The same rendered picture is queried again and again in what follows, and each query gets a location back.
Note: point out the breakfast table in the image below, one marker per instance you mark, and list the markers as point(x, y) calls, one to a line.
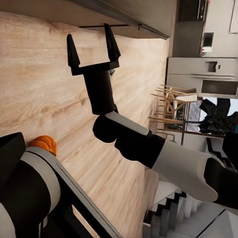
point(172, 121)

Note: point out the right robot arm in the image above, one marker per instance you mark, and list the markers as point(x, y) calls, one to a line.
point(199, 174)

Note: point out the fixed window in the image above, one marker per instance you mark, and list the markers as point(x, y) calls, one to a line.
point(212, 117)

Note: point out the cabinet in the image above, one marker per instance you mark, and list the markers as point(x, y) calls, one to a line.
point(148, 19)

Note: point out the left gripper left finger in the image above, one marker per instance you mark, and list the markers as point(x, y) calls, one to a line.
point(12, 147)

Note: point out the pumpkin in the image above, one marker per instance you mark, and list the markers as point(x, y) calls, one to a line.
point(45, 142)

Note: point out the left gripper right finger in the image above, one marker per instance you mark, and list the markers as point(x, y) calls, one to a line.
point(230, 147)

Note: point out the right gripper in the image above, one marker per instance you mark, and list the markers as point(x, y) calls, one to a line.
point(97, 78)

